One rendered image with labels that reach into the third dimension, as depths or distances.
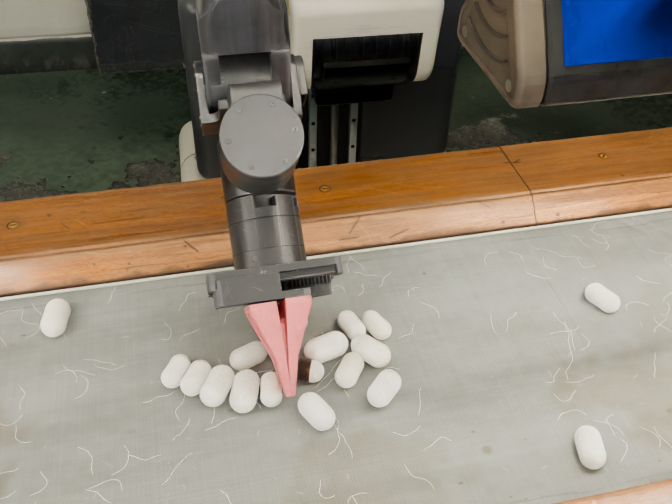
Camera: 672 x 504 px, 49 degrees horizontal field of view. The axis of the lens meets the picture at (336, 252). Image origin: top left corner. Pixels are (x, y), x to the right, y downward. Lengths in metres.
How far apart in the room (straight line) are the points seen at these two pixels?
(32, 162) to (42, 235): 1.54
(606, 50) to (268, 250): 0.29
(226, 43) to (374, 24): 0.55
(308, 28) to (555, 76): 0.76
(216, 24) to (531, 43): 0.28
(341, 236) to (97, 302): 0.23
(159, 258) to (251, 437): 0.21
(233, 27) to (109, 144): 1.74
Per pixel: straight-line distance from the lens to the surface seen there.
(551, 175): 0.82
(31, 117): 2.49
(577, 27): 0.36
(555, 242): 0.77
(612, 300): 0.70
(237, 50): 0.57
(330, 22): 1.08
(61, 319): 0.66
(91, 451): 0.59
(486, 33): 0.38
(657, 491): 0.57
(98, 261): 0.71
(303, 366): 0.59
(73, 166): 2.22
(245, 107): 0.50
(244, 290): 0.54
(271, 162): 0.49
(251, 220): 0.56
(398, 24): 1.11
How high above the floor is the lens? 1.22
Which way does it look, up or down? 41 degrees down
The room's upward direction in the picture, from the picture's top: 2 degrees clockwise
